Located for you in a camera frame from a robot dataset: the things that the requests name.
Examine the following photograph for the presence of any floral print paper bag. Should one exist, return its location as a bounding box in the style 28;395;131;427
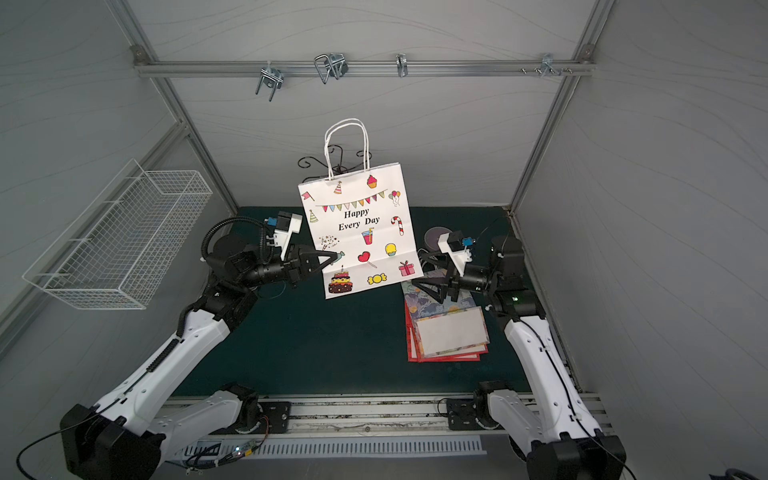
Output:
401;282;490;358

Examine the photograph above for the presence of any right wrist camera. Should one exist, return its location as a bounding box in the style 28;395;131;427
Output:
437;231;475;276

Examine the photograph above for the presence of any white printed paper bag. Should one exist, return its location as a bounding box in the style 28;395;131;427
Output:
298;118;423;299

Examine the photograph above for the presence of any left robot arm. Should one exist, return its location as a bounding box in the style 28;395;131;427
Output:
59;212;339;479

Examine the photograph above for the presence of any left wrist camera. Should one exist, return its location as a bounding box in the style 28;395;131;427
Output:
266;211;303;260

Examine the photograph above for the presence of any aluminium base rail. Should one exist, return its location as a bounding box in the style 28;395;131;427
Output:
155;392;613;442

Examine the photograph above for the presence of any slotted cable duct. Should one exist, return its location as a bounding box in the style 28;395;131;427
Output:
167;435;488;462

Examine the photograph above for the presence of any black metal cup tree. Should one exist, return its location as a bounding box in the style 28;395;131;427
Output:
297;144;364;176

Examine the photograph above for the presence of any white wire wall basket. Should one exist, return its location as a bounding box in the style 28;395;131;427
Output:
22;160;212;310

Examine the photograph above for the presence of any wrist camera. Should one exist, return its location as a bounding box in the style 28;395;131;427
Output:
266;211;303;260
437;231;475;276

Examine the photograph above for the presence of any pink ceramic bowl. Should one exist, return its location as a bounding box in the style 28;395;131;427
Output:
423;226;452;251

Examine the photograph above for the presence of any red RICH paper bag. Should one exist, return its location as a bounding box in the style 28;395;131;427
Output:
406;325;481;363

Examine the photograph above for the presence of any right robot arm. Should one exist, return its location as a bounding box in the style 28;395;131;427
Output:
415;231;630;479

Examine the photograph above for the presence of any aluminium top rail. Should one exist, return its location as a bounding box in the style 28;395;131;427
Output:
135;56;596;79

